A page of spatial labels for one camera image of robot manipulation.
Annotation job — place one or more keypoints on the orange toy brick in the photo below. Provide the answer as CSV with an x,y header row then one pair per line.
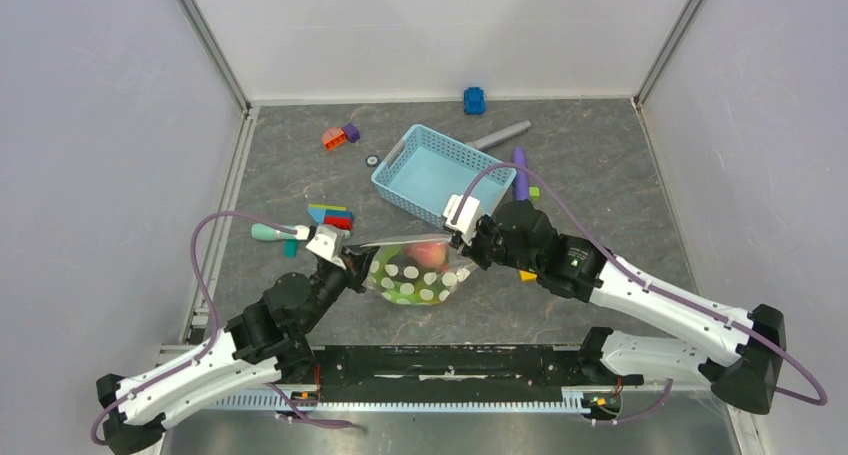
x,y
333,137

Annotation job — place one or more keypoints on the clear polka dot zip bag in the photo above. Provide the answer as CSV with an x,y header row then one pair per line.
x,y
388,247

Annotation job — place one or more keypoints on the blue toy brick car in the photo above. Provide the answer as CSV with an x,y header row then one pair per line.
x,y
474,102

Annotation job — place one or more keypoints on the small green brick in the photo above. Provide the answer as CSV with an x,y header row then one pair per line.
x,y
534,193

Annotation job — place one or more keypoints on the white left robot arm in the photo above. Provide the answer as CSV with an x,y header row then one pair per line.
x,y
265,343

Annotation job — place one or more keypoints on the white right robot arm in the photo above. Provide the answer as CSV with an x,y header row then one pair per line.
x,y
722,347

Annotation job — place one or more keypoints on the pink toy peach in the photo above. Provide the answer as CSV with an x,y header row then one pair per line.
x,y
430,255

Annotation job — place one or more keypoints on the small black round cap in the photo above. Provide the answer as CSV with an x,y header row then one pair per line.
x,y
373,160

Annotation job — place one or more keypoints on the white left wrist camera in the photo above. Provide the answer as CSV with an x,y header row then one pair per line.
x,y
323,241

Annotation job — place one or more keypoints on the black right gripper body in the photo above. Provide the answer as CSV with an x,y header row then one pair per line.
x,y
487,246

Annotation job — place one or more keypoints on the purple toy brick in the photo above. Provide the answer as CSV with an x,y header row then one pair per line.
x,y
352,132

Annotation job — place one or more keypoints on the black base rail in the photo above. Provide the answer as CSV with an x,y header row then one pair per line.
x,y
446,373

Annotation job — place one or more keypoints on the multicolour brick stack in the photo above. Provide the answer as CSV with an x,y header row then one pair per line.
x,y
336,216

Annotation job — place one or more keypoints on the light blue plastic basket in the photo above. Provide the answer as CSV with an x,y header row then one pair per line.
x,y
424,169

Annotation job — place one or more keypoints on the yellow flat brick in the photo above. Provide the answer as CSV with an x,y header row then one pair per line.
x,y
526,276

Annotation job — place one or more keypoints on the purple toy microphone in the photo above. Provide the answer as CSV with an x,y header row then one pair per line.
x,y
521,185

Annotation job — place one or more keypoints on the teal small block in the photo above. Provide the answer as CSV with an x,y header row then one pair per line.
x,y
290,248

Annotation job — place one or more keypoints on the mint green toy microphone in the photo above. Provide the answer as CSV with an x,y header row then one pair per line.
x,y
266,233

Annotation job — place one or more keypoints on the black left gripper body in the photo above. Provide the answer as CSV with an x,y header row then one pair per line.
x,y
330,281

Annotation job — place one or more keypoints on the green orange toy mango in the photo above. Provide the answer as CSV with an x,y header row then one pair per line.
x,y
401,281

